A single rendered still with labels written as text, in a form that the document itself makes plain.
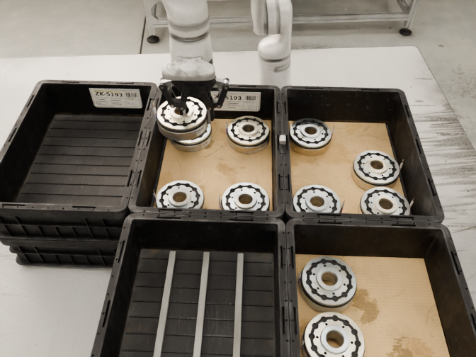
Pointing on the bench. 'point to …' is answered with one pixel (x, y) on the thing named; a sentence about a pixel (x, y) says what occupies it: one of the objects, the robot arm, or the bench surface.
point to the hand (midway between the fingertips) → (197, 115)
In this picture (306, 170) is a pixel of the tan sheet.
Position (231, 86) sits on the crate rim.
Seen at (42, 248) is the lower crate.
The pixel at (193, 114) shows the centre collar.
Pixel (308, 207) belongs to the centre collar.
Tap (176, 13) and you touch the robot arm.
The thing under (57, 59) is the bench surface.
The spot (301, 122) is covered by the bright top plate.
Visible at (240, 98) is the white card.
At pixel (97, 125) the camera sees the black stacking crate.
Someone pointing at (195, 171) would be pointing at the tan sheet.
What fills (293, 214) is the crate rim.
